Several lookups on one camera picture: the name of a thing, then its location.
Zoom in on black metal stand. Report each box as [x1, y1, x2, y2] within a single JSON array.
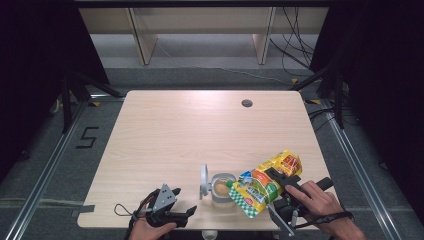
[[60, 69, 125, 135], [289, 63, 346, 130]]

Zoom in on light wooden table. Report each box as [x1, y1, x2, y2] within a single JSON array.
[[79, 7, 329, 66]]

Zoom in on dark curtain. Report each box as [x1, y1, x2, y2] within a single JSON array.
[[0, 0, 111, 174], [309, 0, 424, 214]]

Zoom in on black wrist strap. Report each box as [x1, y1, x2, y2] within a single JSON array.
[[294, 210, 355, 230]]

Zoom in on aluminium floor rail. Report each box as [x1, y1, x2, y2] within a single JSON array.
[[0, 94, 126, 240], [319, 99, 424, 240]]

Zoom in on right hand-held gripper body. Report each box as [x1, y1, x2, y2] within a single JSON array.
[[267, 176, 335, 238]]

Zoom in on person's left hand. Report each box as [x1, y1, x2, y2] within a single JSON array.
[[128, 191, 178, 240]]

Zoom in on hanging black cables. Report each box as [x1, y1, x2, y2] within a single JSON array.
[[269, 7, 316, 78]]

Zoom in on clear jar with grey lid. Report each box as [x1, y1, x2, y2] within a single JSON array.
[[199, 163, 238, 207]]

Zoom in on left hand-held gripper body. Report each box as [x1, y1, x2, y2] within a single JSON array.
[[143, 183, 188, 229]]

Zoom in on thin black cord loop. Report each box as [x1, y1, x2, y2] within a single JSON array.
[[113, 203, 143, 218]]

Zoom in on grey floor tape strip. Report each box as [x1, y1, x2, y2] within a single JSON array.
[[0, 198, 97, 218]]

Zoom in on person's right hand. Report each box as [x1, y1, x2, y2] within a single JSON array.
[[285, 180, 344, 229]]

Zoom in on black floor cable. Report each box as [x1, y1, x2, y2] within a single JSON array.
[[308, 106, 338, 133]]

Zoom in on yellow green printed snack bag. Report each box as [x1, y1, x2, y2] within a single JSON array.
[[228, 149, 304, 220]]

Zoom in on beige powder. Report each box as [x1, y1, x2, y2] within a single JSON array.
[[213, 179, 231, 198]]

